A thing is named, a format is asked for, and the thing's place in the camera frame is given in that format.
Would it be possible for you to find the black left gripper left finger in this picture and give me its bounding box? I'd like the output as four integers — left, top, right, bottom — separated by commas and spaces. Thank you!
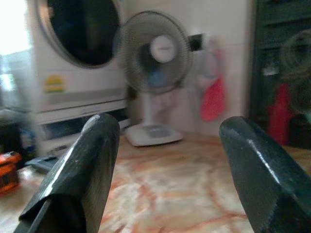
14, 113, 121, 233

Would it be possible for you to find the white front-load washer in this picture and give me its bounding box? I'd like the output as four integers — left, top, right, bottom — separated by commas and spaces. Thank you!
29, 0, 129, 156

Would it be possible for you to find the yellow green energy label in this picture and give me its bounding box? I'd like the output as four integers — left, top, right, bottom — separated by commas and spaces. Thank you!
44, 74, 65, 94

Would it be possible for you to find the grey white standing fan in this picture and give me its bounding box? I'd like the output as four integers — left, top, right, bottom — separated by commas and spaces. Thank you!
116, 11, 192, 148

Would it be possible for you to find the white hanging plastic bag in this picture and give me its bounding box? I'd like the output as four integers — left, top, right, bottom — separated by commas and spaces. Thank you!
196, 38, 225, 83

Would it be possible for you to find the grey flat plastic piece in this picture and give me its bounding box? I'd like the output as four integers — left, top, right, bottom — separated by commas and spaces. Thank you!
24, 156, 58, 174

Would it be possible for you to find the dark shelf unit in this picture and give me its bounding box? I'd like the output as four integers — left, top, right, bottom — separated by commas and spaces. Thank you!
250, 0, 311, 149

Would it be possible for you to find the black wall socket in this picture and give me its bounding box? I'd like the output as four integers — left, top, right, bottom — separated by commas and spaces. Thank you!
188, 33, 204, 51

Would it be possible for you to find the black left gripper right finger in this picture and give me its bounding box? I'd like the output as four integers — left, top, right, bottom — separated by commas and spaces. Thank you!
219, 116, 311, 233

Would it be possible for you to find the red hanging cloth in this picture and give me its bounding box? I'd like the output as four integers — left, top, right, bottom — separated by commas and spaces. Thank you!
199, 77, 226, 122

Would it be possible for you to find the red plastic container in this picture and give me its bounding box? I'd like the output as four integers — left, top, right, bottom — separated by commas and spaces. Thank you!
267, 83, 292, 146

